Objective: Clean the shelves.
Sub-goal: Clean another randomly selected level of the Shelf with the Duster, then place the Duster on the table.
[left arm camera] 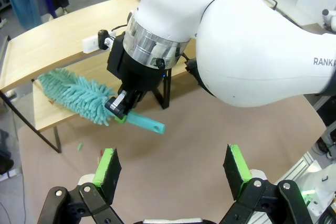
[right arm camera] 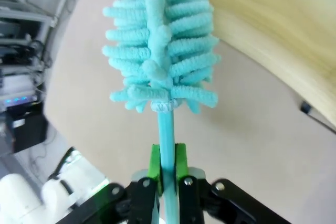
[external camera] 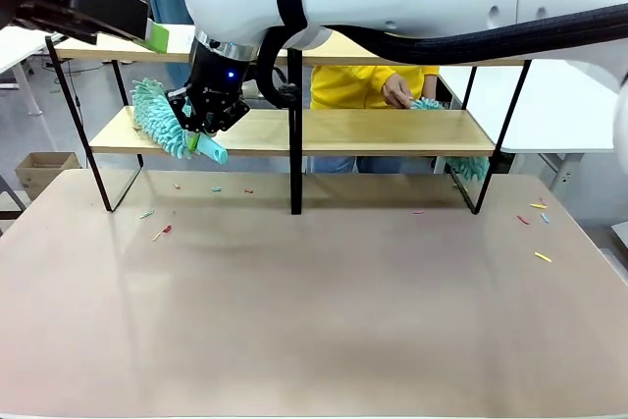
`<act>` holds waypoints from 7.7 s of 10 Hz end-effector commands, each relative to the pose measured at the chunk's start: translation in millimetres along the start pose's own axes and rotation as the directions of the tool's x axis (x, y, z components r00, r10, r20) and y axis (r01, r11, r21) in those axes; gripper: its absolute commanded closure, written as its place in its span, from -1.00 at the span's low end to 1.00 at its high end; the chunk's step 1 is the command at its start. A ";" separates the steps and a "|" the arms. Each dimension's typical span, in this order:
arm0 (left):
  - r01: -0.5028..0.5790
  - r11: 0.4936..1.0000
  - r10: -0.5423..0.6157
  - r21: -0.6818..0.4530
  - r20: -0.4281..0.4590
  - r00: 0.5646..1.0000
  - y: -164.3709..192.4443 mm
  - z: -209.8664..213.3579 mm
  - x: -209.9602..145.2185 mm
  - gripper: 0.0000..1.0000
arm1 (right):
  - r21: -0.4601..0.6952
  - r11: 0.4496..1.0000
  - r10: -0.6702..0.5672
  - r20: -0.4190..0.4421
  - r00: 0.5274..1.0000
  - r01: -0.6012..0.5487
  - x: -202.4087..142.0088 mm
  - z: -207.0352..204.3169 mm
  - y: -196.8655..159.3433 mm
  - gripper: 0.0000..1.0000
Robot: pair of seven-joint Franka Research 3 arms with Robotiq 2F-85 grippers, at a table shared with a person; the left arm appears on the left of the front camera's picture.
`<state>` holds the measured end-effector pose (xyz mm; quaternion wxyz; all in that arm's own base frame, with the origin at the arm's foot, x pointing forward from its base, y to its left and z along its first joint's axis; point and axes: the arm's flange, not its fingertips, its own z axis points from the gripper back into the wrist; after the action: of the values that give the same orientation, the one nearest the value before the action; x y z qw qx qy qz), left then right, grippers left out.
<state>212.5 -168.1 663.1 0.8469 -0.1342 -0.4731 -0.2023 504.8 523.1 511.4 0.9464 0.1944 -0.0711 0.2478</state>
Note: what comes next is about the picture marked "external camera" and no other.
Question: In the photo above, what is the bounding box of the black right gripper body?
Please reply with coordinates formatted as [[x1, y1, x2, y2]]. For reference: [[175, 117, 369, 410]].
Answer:
[[184, 43, 254, 106]]

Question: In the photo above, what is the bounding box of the teal microfibre duster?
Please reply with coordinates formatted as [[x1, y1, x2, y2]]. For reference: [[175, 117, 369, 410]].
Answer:
[[409, 97, 492, 183], [131, 77, 230, 165]]

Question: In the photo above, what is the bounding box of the person left forearm yellow sleeve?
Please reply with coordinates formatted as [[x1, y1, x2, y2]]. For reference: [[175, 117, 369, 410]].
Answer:
[[382, 65, 441, 91]]

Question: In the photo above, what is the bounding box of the person left hand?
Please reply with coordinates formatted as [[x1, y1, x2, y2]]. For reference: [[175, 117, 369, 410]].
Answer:
[[381, 73, 414, 110]]

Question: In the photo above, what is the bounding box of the white desk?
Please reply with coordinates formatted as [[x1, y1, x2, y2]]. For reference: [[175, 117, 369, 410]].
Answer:
[[436, 59, 620, 194], [0, 26, 68, 119]]

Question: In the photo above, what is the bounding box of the person in yellow jacket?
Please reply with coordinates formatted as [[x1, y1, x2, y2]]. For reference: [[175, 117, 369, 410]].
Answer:
[[310, 64, 441, 175]]

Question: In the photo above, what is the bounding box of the cardboard box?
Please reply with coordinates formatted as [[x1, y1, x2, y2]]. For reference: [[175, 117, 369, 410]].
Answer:
[[14, 151, 82, 202]]

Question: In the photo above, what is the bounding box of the wood shelf black metal frame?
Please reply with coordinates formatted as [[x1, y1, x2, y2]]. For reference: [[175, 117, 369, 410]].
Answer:
[[45, 35, 534, 217]]

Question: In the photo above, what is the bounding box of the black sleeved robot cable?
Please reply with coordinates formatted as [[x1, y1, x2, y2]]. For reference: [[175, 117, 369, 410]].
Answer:
[[254, 2, 628, 106]]

